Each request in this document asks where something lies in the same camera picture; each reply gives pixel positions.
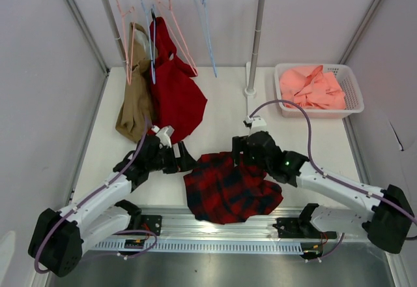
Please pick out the aluminium mounting rail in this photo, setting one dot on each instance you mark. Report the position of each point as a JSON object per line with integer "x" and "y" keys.
{"x": 208, "y": 225}

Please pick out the right blue hanger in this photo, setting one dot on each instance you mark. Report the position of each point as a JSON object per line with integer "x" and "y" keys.
{"x": 201, "y": 6}

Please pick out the pink garment in basket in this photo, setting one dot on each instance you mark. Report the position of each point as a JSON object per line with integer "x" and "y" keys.
{"x": 311, "y": 87}

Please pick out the red hanging garment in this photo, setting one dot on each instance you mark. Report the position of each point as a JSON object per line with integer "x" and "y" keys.
{"x": 178, "y": 101}

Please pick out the red plaid skirt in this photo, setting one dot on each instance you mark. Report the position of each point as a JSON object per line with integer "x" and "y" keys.
{"x": 220, "y": 192}

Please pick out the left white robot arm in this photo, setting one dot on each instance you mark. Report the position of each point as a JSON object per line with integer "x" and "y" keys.
{"x": 112, "y": 191}

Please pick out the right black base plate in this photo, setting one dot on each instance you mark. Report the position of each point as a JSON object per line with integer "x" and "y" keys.
{"x": 296, "y": 228}

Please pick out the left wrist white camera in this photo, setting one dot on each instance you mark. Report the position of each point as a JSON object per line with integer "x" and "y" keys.
{"x": 164, "y": 133}

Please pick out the wrist white camera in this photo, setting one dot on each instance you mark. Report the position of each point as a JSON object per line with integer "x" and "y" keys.
{"x": 255, "y": 124}
{"x": 164, "y": 133}

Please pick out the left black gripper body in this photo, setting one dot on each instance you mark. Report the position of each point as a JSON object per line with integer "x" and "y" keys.
{"x": 165, "y": 160}

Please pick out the tan hanging garment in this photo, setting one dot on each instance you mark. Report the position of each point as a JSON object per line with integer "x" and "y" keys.
{"x": 137, "y": 108}

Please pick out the left blue hanger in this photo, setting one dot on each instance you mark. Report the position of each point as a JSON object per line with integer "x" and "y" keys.
{"x": 152, "y": 48}

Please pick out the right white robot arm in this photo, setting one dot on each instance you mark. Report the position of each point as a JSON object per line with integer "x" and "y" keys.
{"x": 384, "y": 216}

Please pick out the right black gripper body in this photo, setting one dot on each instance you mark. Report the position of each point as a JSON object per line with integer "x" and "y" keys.
{"x": 255, "y": 162}

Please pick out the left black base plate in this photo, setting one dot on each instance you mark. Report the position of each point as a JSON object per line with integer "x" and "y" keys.
{"x": 151, "y": 223}

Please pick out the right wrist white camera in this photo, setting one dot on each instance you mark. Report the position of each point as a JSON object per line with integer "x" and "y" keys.
{"x": 255, "y": 124}

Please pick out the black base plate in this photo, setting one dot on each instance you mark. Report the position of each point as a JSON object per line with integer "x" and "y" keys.
{"x": 151, "y": 223}
{"x": 296, "y": 228}

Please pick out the blue hanger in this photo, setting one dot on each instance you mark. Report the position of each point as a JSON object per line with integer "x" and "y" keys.
{"x": 201, "y": 6}
{"x": 152, "y": 48}

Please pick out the pink hanger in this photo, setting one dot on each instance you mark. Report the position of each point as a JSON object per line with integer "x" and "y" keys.
{"x": 167, "y": 13}
{"x": 126, "y": 40}

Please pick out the white slotted cable duct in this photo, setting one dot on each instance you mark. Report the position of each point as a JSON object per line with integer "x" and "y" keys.
{"x": 204, "y": 246}

